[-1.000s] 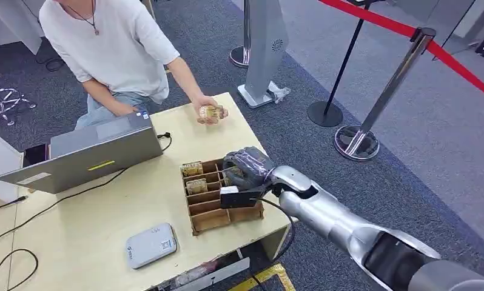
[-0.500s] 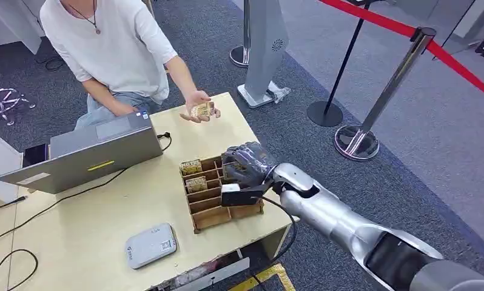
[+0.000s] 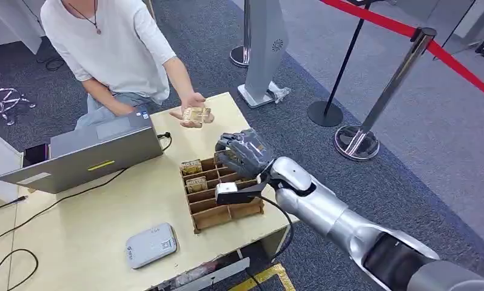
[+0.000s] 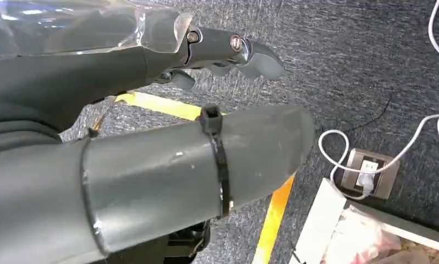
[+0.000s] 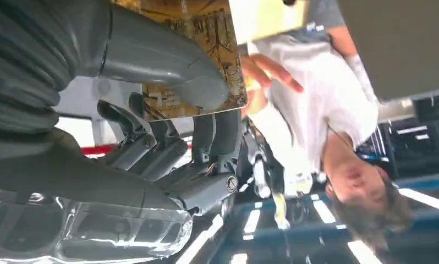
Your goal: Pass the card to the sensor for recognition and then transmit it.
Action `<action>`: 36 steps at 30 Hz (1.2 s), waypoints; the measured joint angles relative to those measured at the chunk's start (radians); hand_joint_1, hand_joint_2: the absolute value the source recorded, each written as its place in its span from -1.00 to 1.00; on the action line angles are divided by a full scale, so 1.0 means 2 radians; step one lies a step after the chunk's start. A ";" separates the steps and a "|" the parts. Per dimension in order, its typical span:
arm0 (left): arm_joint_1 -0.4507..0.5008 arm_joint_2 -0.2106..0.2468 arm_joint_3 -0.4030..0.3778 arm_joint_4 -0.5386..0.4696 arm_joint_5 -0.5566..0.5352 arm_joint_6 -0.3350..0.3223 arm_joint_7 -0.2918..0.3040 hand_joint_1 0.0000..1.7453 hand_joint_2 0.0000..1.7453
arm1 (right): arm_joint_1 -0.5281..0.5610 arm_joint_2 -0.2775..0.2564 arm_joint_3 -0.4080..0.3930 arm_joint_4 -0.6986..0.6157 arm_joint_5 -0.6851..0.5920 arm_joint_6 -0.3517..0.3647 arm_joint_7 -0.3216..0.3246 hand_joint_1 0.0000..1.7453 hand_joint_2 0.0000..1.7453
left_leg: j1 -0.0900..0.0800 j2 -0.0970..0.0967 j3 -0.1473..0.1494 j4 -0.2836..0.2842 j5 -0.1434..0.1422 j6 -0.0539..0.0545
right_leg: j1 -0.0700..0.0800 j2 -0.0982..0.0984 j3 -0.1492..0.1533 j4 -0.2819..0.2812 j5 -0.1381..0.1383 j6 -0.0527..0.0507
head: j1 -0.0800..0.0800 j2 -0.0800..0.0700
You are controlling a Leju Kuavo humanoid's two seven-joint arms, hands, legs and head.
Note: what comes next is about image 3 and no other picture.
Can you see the person's left hand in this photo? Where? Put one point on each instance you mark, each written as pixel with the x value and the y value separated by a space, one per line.
pixel 193 100

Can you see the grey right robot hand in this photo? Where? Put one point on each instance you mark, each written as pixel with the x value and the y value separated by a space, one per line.
pixel 246 154

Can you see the brown printed card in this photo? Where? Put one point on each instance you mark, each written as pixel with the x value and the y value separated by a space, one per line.
pixel 196 184
pixel 191 167
pixel 194 114

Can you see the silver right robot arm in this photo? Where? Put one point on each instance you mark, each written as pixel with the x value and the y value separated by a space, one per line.
pixel 326 209

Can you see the stanchion with round base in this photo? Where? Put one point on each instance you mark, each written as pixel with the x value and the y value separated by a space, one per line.
pixel 238 56

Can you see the wooden divided card box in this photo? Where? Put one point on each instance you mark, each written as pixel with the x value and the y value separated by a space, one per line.
pixel 214 217

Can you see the crumpled clear plastic wrap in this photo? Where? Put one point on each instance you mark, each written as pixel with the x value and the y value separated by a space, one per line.
pixel 280 93

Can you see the grey kiosk stand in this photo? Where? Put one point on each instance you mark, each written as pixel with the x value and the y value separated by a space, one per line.
pixel 266 40

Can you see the person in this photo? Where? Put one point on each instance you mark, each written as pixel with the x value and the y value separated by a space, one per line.
pixel 113 48

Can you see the grey laptop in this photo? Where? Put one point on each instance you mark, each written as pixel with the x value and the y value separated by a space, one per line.
pixel 85 160

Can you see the white flat router box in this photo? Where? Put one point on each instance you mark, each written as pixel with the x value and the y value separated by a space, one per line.
pixel 151 245

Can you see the pale wooden desk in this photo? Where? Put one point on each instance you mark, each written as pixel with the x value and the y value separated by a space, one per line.
pixel 85 233

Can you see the chrome chair base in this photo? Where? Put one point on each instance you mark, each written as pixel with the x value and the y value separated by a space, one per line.
pixel 3 100

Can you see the red barrier belt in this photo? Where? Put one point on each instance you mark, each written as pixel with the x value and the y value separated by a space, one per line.
pixel 386 22

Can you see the white partition panel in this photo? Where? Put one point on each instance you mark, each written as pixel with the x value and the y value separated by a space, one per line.
pixel 13 20

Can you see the white cabinet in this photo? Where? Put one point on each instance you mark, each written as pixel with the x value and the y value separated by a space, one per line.
pixel 1 168

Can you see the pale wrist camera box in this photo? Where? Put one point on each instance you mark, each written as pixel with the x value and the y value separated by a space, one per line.
pixel 226 188

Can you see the black stanchion post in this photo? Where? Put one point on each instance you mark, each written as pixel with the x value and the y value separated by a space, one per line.
pixel 325 114

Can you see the chrome stanchion post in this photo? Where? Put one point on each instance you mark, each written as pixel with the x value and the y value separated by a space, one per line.
pixel 356 142

